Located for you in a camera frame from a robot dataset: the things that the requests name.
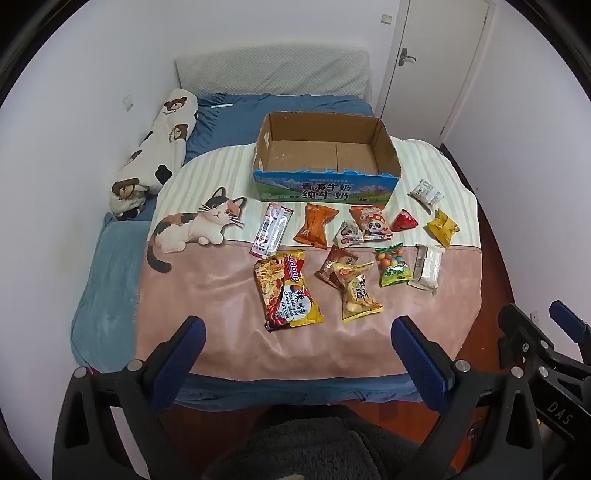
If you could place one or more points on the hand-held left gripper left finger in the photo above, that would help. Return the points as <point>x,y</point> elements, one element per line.
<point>180,355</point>

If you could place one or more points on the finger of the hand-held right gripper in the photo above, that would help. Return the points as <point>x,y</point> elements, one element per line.
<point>524,330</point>
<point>570,321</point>

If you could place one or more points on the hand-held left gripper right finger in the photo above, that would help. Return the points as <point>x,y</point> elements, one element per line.
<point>420,355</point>

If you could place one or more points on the yellow rice cracker packet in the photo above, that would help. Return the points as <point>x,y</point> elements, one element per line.
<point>358,295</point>

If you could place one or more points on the green candy bag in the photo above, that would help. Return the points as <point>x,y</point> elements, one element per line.
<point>392,270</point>

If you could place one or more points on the silver white wafer packet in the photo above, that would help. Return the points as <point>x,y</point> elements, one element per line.
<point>427,265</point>

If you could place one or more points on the yellow instant noodle packet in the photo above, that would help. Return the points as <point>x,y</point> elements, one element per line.
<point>286,290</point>

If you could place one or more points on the brown snack packet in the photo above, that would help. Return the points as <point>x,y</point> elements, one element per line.
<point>328,267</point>

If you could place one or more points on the crinkled yellow snack packet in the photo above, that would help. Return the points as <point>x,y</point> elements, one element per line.
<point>442,228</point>

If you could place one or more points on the white bread packet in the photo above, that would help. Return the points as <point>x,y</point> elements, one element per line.
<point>427,194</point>

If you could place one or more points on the orange snack packet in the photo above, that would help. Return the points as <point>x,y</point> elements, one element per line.
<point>314,226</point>

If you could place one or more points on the printed cardboard box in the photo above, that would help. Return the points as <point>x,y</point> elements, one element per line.
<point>323,191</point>

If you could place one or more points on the cat printed blanket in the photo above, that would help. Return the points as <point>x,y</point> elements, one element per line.
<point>221,295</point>

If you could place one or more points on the light blue blanket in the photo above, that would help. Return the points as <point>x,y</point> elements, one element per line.
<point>111,286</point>

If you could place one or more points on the red triangular packet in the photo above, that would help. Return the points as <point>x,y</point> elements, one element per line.
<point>404,222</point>

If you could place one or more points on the small white panda packet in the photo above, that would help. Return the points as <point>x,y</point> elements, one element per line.
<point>349,235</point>

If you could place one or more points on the orange panda mushroom packet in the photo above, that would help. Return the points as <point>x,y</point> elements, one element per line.
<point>374,224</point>

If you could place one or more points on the red white long packet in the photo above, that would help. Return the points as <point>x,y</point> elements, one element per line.
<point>270,230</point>

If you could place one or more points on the bear print pillow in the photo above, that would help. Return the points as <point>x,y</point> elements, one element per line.
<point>157,143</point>

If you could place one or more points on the blue bed sheet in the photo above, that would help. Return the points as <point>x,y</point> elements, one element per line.
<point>231,124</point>

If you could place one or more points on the white door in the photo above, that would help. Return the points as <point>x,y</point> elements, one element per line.
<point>438,46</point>

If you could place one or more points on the grey white headboard cushion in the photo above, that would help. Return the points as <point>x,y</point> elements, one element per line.
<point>277,69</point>

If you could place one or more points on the white wall socket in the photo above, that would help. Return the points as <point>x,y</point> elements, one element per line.
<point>128,101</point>

